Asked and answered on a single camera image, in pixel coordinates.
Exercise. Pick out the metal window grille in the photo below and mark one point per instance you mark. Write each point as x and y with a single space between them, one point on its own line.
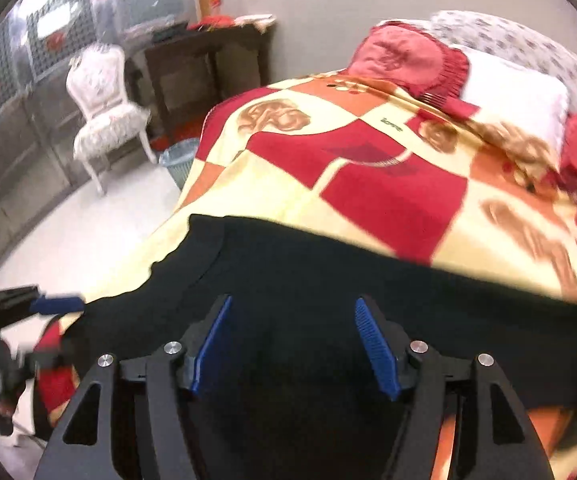
68 10

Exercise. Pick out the red yellow printed blanket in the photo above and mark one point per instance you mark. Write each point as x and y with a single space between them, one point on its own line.
383 195

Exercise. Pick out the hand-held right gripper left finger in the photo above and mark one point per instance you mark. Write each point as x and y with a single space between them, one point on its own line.
213 345

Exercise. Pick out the floral grey pillow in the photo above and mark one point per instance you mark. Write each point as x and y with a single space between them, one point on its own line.
518 35

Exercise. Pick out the white ornate chair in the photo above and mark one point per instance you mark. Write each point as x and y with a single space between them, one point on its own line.
103 110

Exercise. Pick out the red embroidered heart pillow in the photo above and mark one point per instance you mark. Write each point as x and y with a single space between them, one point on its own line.
398 60

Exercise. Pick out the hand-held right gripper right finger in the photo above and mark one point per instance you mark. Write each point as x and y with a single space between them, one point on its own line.
376 350

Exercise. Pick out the white pillow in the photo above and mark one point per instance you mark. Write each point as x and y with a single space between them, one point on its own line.
513 95

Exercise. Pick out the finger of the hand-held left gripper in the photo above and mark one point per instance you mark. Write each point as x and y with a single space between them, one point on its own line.
56 304

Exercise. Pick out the red cloth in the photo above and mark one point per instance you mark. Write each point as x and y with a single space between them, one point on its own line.
213 22

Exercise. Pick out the grey mesh wastebasket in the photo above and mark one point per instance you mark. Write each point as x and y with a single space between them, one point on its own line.
181 157

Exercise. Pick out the red floor mat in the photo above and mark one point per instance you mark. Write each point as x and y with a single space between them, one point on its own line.
178 132

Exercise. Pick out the black pants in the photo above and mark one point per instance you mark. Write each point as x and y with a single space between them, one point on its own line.
293 270

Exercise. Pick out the dark wooden table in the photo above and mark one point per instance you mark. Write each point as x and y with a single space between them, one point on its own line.
203 60

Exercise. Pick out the red paper window decoration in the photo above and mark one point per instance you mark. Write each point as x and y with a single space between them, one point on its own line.
57 40

